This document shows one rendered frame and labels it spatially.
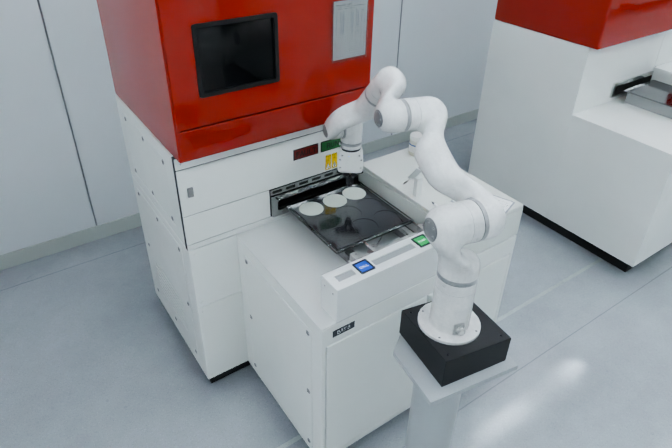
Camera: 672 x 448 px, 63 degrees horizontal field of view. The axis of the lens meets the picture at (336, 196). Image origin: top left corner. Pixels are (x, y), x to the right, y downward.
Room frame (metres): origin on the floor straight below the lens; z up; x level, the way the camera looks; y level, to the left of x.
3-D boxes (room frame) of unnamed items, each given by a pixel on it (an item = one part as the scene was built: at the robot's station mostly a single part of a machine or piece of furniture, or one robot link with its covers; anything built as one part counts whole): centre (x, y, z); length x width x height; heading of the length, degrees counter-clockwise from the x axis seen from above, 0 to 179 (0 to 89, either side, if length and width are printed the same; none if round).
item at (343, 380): (1.81, -0.18, 0.41); 0.97 x 0.64 x 0.82; 125
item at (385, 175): (1.99, -0.42, 0.89); 0.62 x 0.35 x 0.14; 35
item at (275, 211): (2.01, 0.08, 0.89); 0.44 x 0.02 x 0.10; 125
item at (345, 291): (1.51, -0.21, 0.89); 0.55 x 0.09 x 0.14; 125
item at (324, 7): (2.17, 0.42, 1.52); 0.81 x 0.75 x 0.59; 125
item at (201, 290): (2.20, 0.43, 0.41); 0.82 x 0.71 x 0.82; 125
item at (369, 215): (1.85, -0.05, 0.90); 0.34 x 0.34 x 0.01; 35
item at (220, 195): (1.92, 0.24, 1.02); 0.82 x 0.03 x 0.40; 125
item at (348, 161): (1.93, -0.05, 1.11); 0.10 x 0.07 x 0.11; 90
